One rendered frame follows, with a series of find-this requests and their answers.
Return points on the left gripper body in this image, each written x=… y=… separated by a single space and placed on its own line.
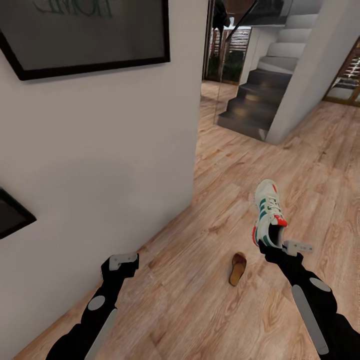
x=126 y=270

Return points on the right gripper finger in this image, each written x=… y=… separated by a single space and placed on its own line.
x=262 y=247

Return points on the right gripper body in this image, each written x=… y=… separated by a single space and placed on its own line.
x=277 y=256

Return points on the stairs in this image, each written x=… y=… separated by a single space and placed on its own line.
x=261 y=55

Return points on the gym shoe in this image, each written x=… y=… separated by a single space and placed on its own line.
x=270 y=223

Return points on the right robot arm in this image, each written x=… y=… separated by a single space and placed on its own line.
x=332 y=334

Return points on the sandal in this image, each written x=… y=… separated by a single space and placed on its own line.
x=239 y=263

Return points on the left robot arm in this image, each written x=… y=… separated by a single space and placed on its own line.
x=85 y=340

